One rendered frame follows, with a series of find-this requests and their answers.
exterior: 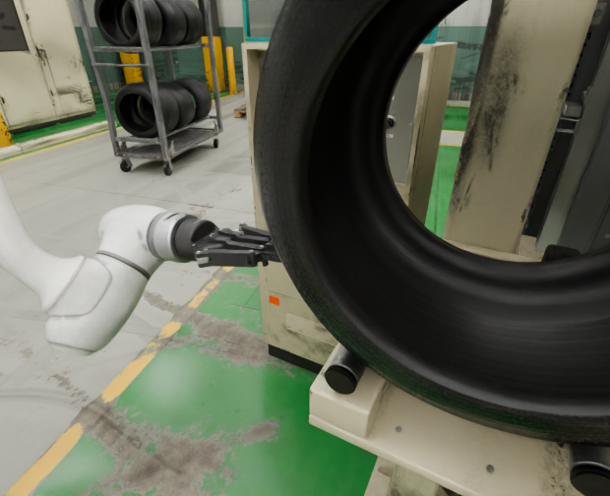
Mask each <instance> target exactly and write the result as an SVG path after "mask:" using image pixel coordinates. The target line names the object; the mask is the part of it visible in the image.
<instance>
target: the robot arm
mask: <svg viewBox="0 0 610 496"><path fill-rule="evenodd" d="M98 233H99V238H100V240H101V244H100V246H99V248H98V250H97V252H96V253H95V255H94V256H93V258H86V257H84V256H81V255H80V256H77V257H73V258H60V257H57V256H54V255H51V254H49V253H47V252H45V251H44V250H42V249H41V248H40V247H38V246H37V245H36V244H35V243H34V242H33V241H32V239H31V238H30V236H29V234H28V233H27V231H26V229H25V227H24V225H23V223H22V221H21V218H20V216H19V214H18V212H17V209H16V207H15V205H14V202H13V200H12V198H11V196H10V193H9V191H8V189H7V186H6V184H5V182H4V179H3V177H2V175H1V173H0V265H1V266H2V267H3V268H4V269H5V270H6V271H7V272H8V273H9V274H10V275H12V276H13V277H14V278H15V279H17V280H18V281H20V282H21V283H23V284H24V285H25V286H27V287H28V288H30V289H31V290H32V291H34V292H35V293H36V294H37V296H38V298H39V300H40V303H41V309H43V310H45V311H47V312H48V315H49V316H50V317H49V319H48V321H47V322H46V324H45V336H46V340H47V341H48V342H49V344H50V346H51V347H52V348H54V349H57V350H61V351H65V352H69V353H73V354H78V355H82V356H88V355H91V354H93V353H95V352H97V351H99V350H101V349H103V348H104V347H105V346H107V345H108V344H109V343H110V342H111V341H112V340H113V339H114V338H115V336H116V335H117V334H118V333H119V332H120V330H121V329H122V328H123V326H124V325H125V323H126V322H127V321H128V319H129V318H130V316H131V315H132V313H133V311H134V310H135V308H136V306H137V305H138V303H139V301H140V299H141V297H142V295H143V292H144V290H145V287H146V285H147V283H148V281H149V280H150V278H151V276H152V275H153V273H154V272H155V271H156V270H157V269H158V268H159V267H160V266H161V265H162V264H163V263H164V262H165V261H172V262H177V263H190V262H192V261H194V262H197V263H198V267H199V268H205V267H250V268H254V267H257V266H258V263H259V262H262V263H263V267H266V266H267V265H268V264H269V261H272V262H278V263H281V260H280V258H279V255H278V253H277V251H276V249H275V246H274V244H273V241H272V239H271V236H270V233H269V232H268V231H265V230H262V229H259V228H256V227H252V226H249V225H247V224H246V223H244V222H242V223H239V227H238V228H237V229H234V230H232V229H231V228H219V227H218V226H216V225H215V224H214V223H213V222H212V221H210V220H208V219H200V218H197V217H196V216H194V215H191V214H183V213H176V212H169V211H167V210H165V209H163V208H159V207H154V206H146V205H130V206H123V207H119V208H116V209H113V210H111V211H109V212H108V213H106V214H105V215H104V216H103V217H102V219H101V220H100V223H99V226H98ZM247 260H249V261H247Z"/></svg>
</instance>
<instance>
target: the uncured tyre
mask: <svg viewBox="0 0 610 496"><path fill-rule="evenodd" d="M466 1H468V0H285V1H284V4H283V6H282V8H281V11H280V13H279V15H278V18H277V20H276V23H275V26H274V30H273V33H272V36H271V39H270V42H269V45H268V48H267V52H266V55H265V59H264V63H263V67H262V71H261V76H260V81H259V85H258V91H257V97H256V105H255V115H254V133H253V148H254V165H255V174H256V182H257V188H258V193H259V198H260V203H261V207H262V211H263V215H264V218H265V221H266V225H267V228H268V231H269V233H270V236H271V239H272V241H273V244H274V248H275V249H276V251H277V253H278V255H279V258H280V260H281V262H282V264H283V265H284V267H285V269H286V271H287V273H288V275H289V276H290V278H291V280H292V282H293V284H294V285H295V287H296V289H297V290H298V292H299V293H300V295H301V297H302V298H303V300H304V301H305V302H306V304H307V305H308V307H309V308H310V309H311V311H312V312H313V313H314V315H315V316H316V317H317V318H318V320H319V321H320V322H321V323H322V324H323V326H324V327H325V328H326V329H327V330H328V331H329V332H330V333H331V334H332V336H333V337H334V338H335V339H336V340H337V341H338V342H339V343H340V344H341V345H343V346H344V347H345V348H346V349H347V350H348V351H349V352H350V353H351V354H352V355H354V356H355V357H356V358H357V359H358V360H360V361H361V362H362V363H363V364H365V365H366V366H367V367H369V368H370V369H371V370H373V371H374V372H375V373H377V374H378V375H380V376H381V377H382V378H384V379H385V380H387V381H388V382H390V383H392V384H393V385H395V386H396V387H398V388H400V389H401V390H403V391H405V392H406V393H408V394H410V395H412V396H414V397H416V398H417V399H419V400H421V401H423V402H425V403H427V404H429V405H432V406H434V407H436V408H438V409H440V410H443V411H445V412H447V413H450V414H452V415H455V416H457V417H460V418H463V419H466V420H468V421H471V422H474V423H477V424H480V425H483V426H486V427H490V428H493V429H497V430H500V431H504V432H508V433H512V434H516V435H520V436H524V437H529V438H534V439H539V440H545V441H551V442H557V443H565V444H573V445H583V446H593V447H610V244H609V245H607V246H604V247H602V248H599V249H596V250H594V251H591V252H588V253H584V254H581V255H577V256H574V257H570V258H565V259H559V260H553V261H544V262H511V261H502V260H496V259H491V258H486V257H482V256H479V255H476V254H472V253H470V252H467V251H464V250H462V249H460V248H457V247H456V246H454V245H452V244H450V243H449V242H447V241H445V240H443V239H442V238H440V237H439V236H437V235H436V234H435V233H433V232H432V231H431V230H429V229H428V228H427V227H426V226H425V225H424V224H423V223H422V222H420V221H419V219H418V218H417V217H416V216H415V215H414V214H413V213H412V212H411V210H410V209H409V208H408V206H407V205H406V203H405V202H404V200H403V199H402V197H401V195H400V194H399V192H398V190H397V186H396V185H395V183H394V180H393V177H392V174H391V170H390V166H389V162H388V156H387V145H386V132H387V121H388V115H389V110H390V105H391V102H392V98H393V95H394V92H395V89H396V87H397V83H398V80H399V78H400V76H401V74H402V72H403V70H404V68H405V67H406V65H407V63H408V61H409V60H410V58H411V57H412V55H413V54H414V52H415V51H416V49H417V48H418V47H419V45H420V44H421V43H422V41H423V40H424V39H425V38H426V37H427V36H428V34H429V33H430V32H431V31H432V30H433V29H434V28H435V27H436V26H437V25H438V24H439V23H440V22H441V21H442V20H443V19H444V18H445V17H447V16H448V15H449V14H450V13H451V12H453V11H454V10H455V9H456V8H458V7H459V6H460V5H462V4H463V3H465V2H466Z"/></svg>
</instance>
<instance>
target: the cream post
mask: <svg viewBox="0 0 610 496"><path fill-rule="evenodd" d="M597 1H598V0H492V3H491V8H490V13H489V18H488V22H487V27H486V31H485V35H484V39H483V44H482V49H481V54H480V58H479V63H478V68H477V73H476V78H475V82H474V87H473V92H472V97H471V102H470V106H469V110H468V115H467V122H466V127H465V132H464V136H463V139H462V144H461V149H460V153H459V158H458V163H457V172H456V176H455V181H454V186H453V191H452V196H451V199H450V204H449V209H448V214H447V219H446V223H445V228H444V233H443V238H442V239H446V240H450V241H454V242H459V243H464V244H468V245H473V246H478V247H482V248H487V249H492V250H496V251H501V252H506V253H510V254H515V253H516V251H517V248H518V245H519V240H520V237H521V233H522V230H523V227H524V224H525V221H526V218H527V215H528V212H529V209H530V206H531V203H532V200H533V197H534V194H535V191H536V188H537V185H538V181H539V178H540V175H541V172H542V169H543V166H544V163H545V160H546V157H547V155H548V152H549V149H550V146H551V143H552V140H553V137H554V133H555V130H556V127H557V124H558V121H559V118H560V115H561V112H562V109H563V106H564V103H565V100H566V97H567V94H568V91H569V88H570V84H571V81H572V78H573V75H574V72H575V69H576V67H577V64H578V61H579V58H580V53H581V50H582V47H583V44H584V41H585V37H586V34H587V31H588V28H589V25H590V22H591V19H592V16H593V13H594V10H595V7H596V4H597ZM439 486H440V484H438V483H435V482H433V481H431V480H429V479H427V478H425V477H423V476H421V475H418V474H416V473H414V472H412V471H410V470H408V469H406V468H404V467H401V466H399V465H395V469H394V474H393V476H392V484H391V488H390V493H389V494H390V496H436V495H437V492H438V489H439Z"/></svg>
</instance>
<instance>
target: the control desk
mask: <svg viewBox="0 0 610 496"><path fill-rule="evenodd" d="M241 45H242V59H243V72H244V86H245V98H246V111H247V125H248V138H249V152H250V164H252V166H251V174H252V188H253V201H254V215H255V227H256V228H259V229H262V230H265V231H268V228H267V225H266V221H265V218H264V215H263V211H262V207H261V203H260V198H259V193H258V188H257V182H256V174H255V165H254V148H253V133H254V115H255V105H256V97H257V91H258V85H259V81H260V76H261V71H262V67H263V63H264V59H265V55H266V52H267V48H268V45H269V43H268V42H252V41H251V42H243V43H241ZM457 45H458V43H457V42H436V43H435V44H420V45H419V47H418V48H417V49H416V51H415V52H414V54H413V55H412V57H411V58H410V60H409V61H408V63H407V65H406V67H405V68H404V70H403V72H402V74H401V76H400V78H399V80H398V83H397V85H396V89H395V92H394V95H393V98H392V102H391V105H390V110H389V115H388V121H387V132H386V145H387V156H388V162H389V166H390V170H391V174H392V177H393V180H394V183H395V185H396V188H397V190H398V192H399V194H400V195H401V197H402V199H403V200H404V202H405V203H406V205H407V206H408V208H409V209H410V210H411V212H412V213H413V214H414V215H415V216H416V217H417V218H418V219H419V221H420V222H422V223H423V224H424V225H425V221H426V216H427V211H428V205H429V200H430V194H431V188H432V183H433V177H434V172H435V166H436V160H437V155H438V149H439V145H440V139H441V133H442V128H443V122H444V117H445V111H446V105H447V100H448V94H449V89H450V83H451V77H452V72H453V67H454V61H455V56H456V50H457ZM258 268H259V281H260V294H261V307H262V321H263V334H264V342H266V343H267V344H268V350H269V355H271V356H274V357H276V358H279V359H281V360H283V361H286V362H288V363H291V364H293V365H296V366H298V367H301V368H303V369H306V370H308V371H310V372H313V373H315V374H318V375H319V373H320V372H321V370H322V368H323V367H324V365H325V363H326V362H327V360H328V359H329V357H330V355H331V354H332V352H333V351H334V349H335V347H336V345H337V344H338V341H337V340H336V339H335V338H334V337H333V336H332V334H331V333H330V332H329V331H328V330H327V329H326V328H325V327H324V326H323V324H322V323H321V322H320V321H319V320H318V318H317V317H316V316H315V315H314V313H313V312H312V311H311V309H310V308H309V307H308V305H307V304H306V302H305V301H304V300H303V298H302V297H301V295H300V293H299V292H298V290H297V289H296V287H295V285H294V284H293V282H292V280H291V278H290V276H289V275H288V273H287V271H286V269H285V267H284V265H283V264H282V263H278V262H272V261H269V264H268V265H267V266H266V267H263V263H262V262H259V263H258ZM269 295H271V296H274V297H277V298H279V306H278V305H275V304H272V303H270V297H269Z"/></svg>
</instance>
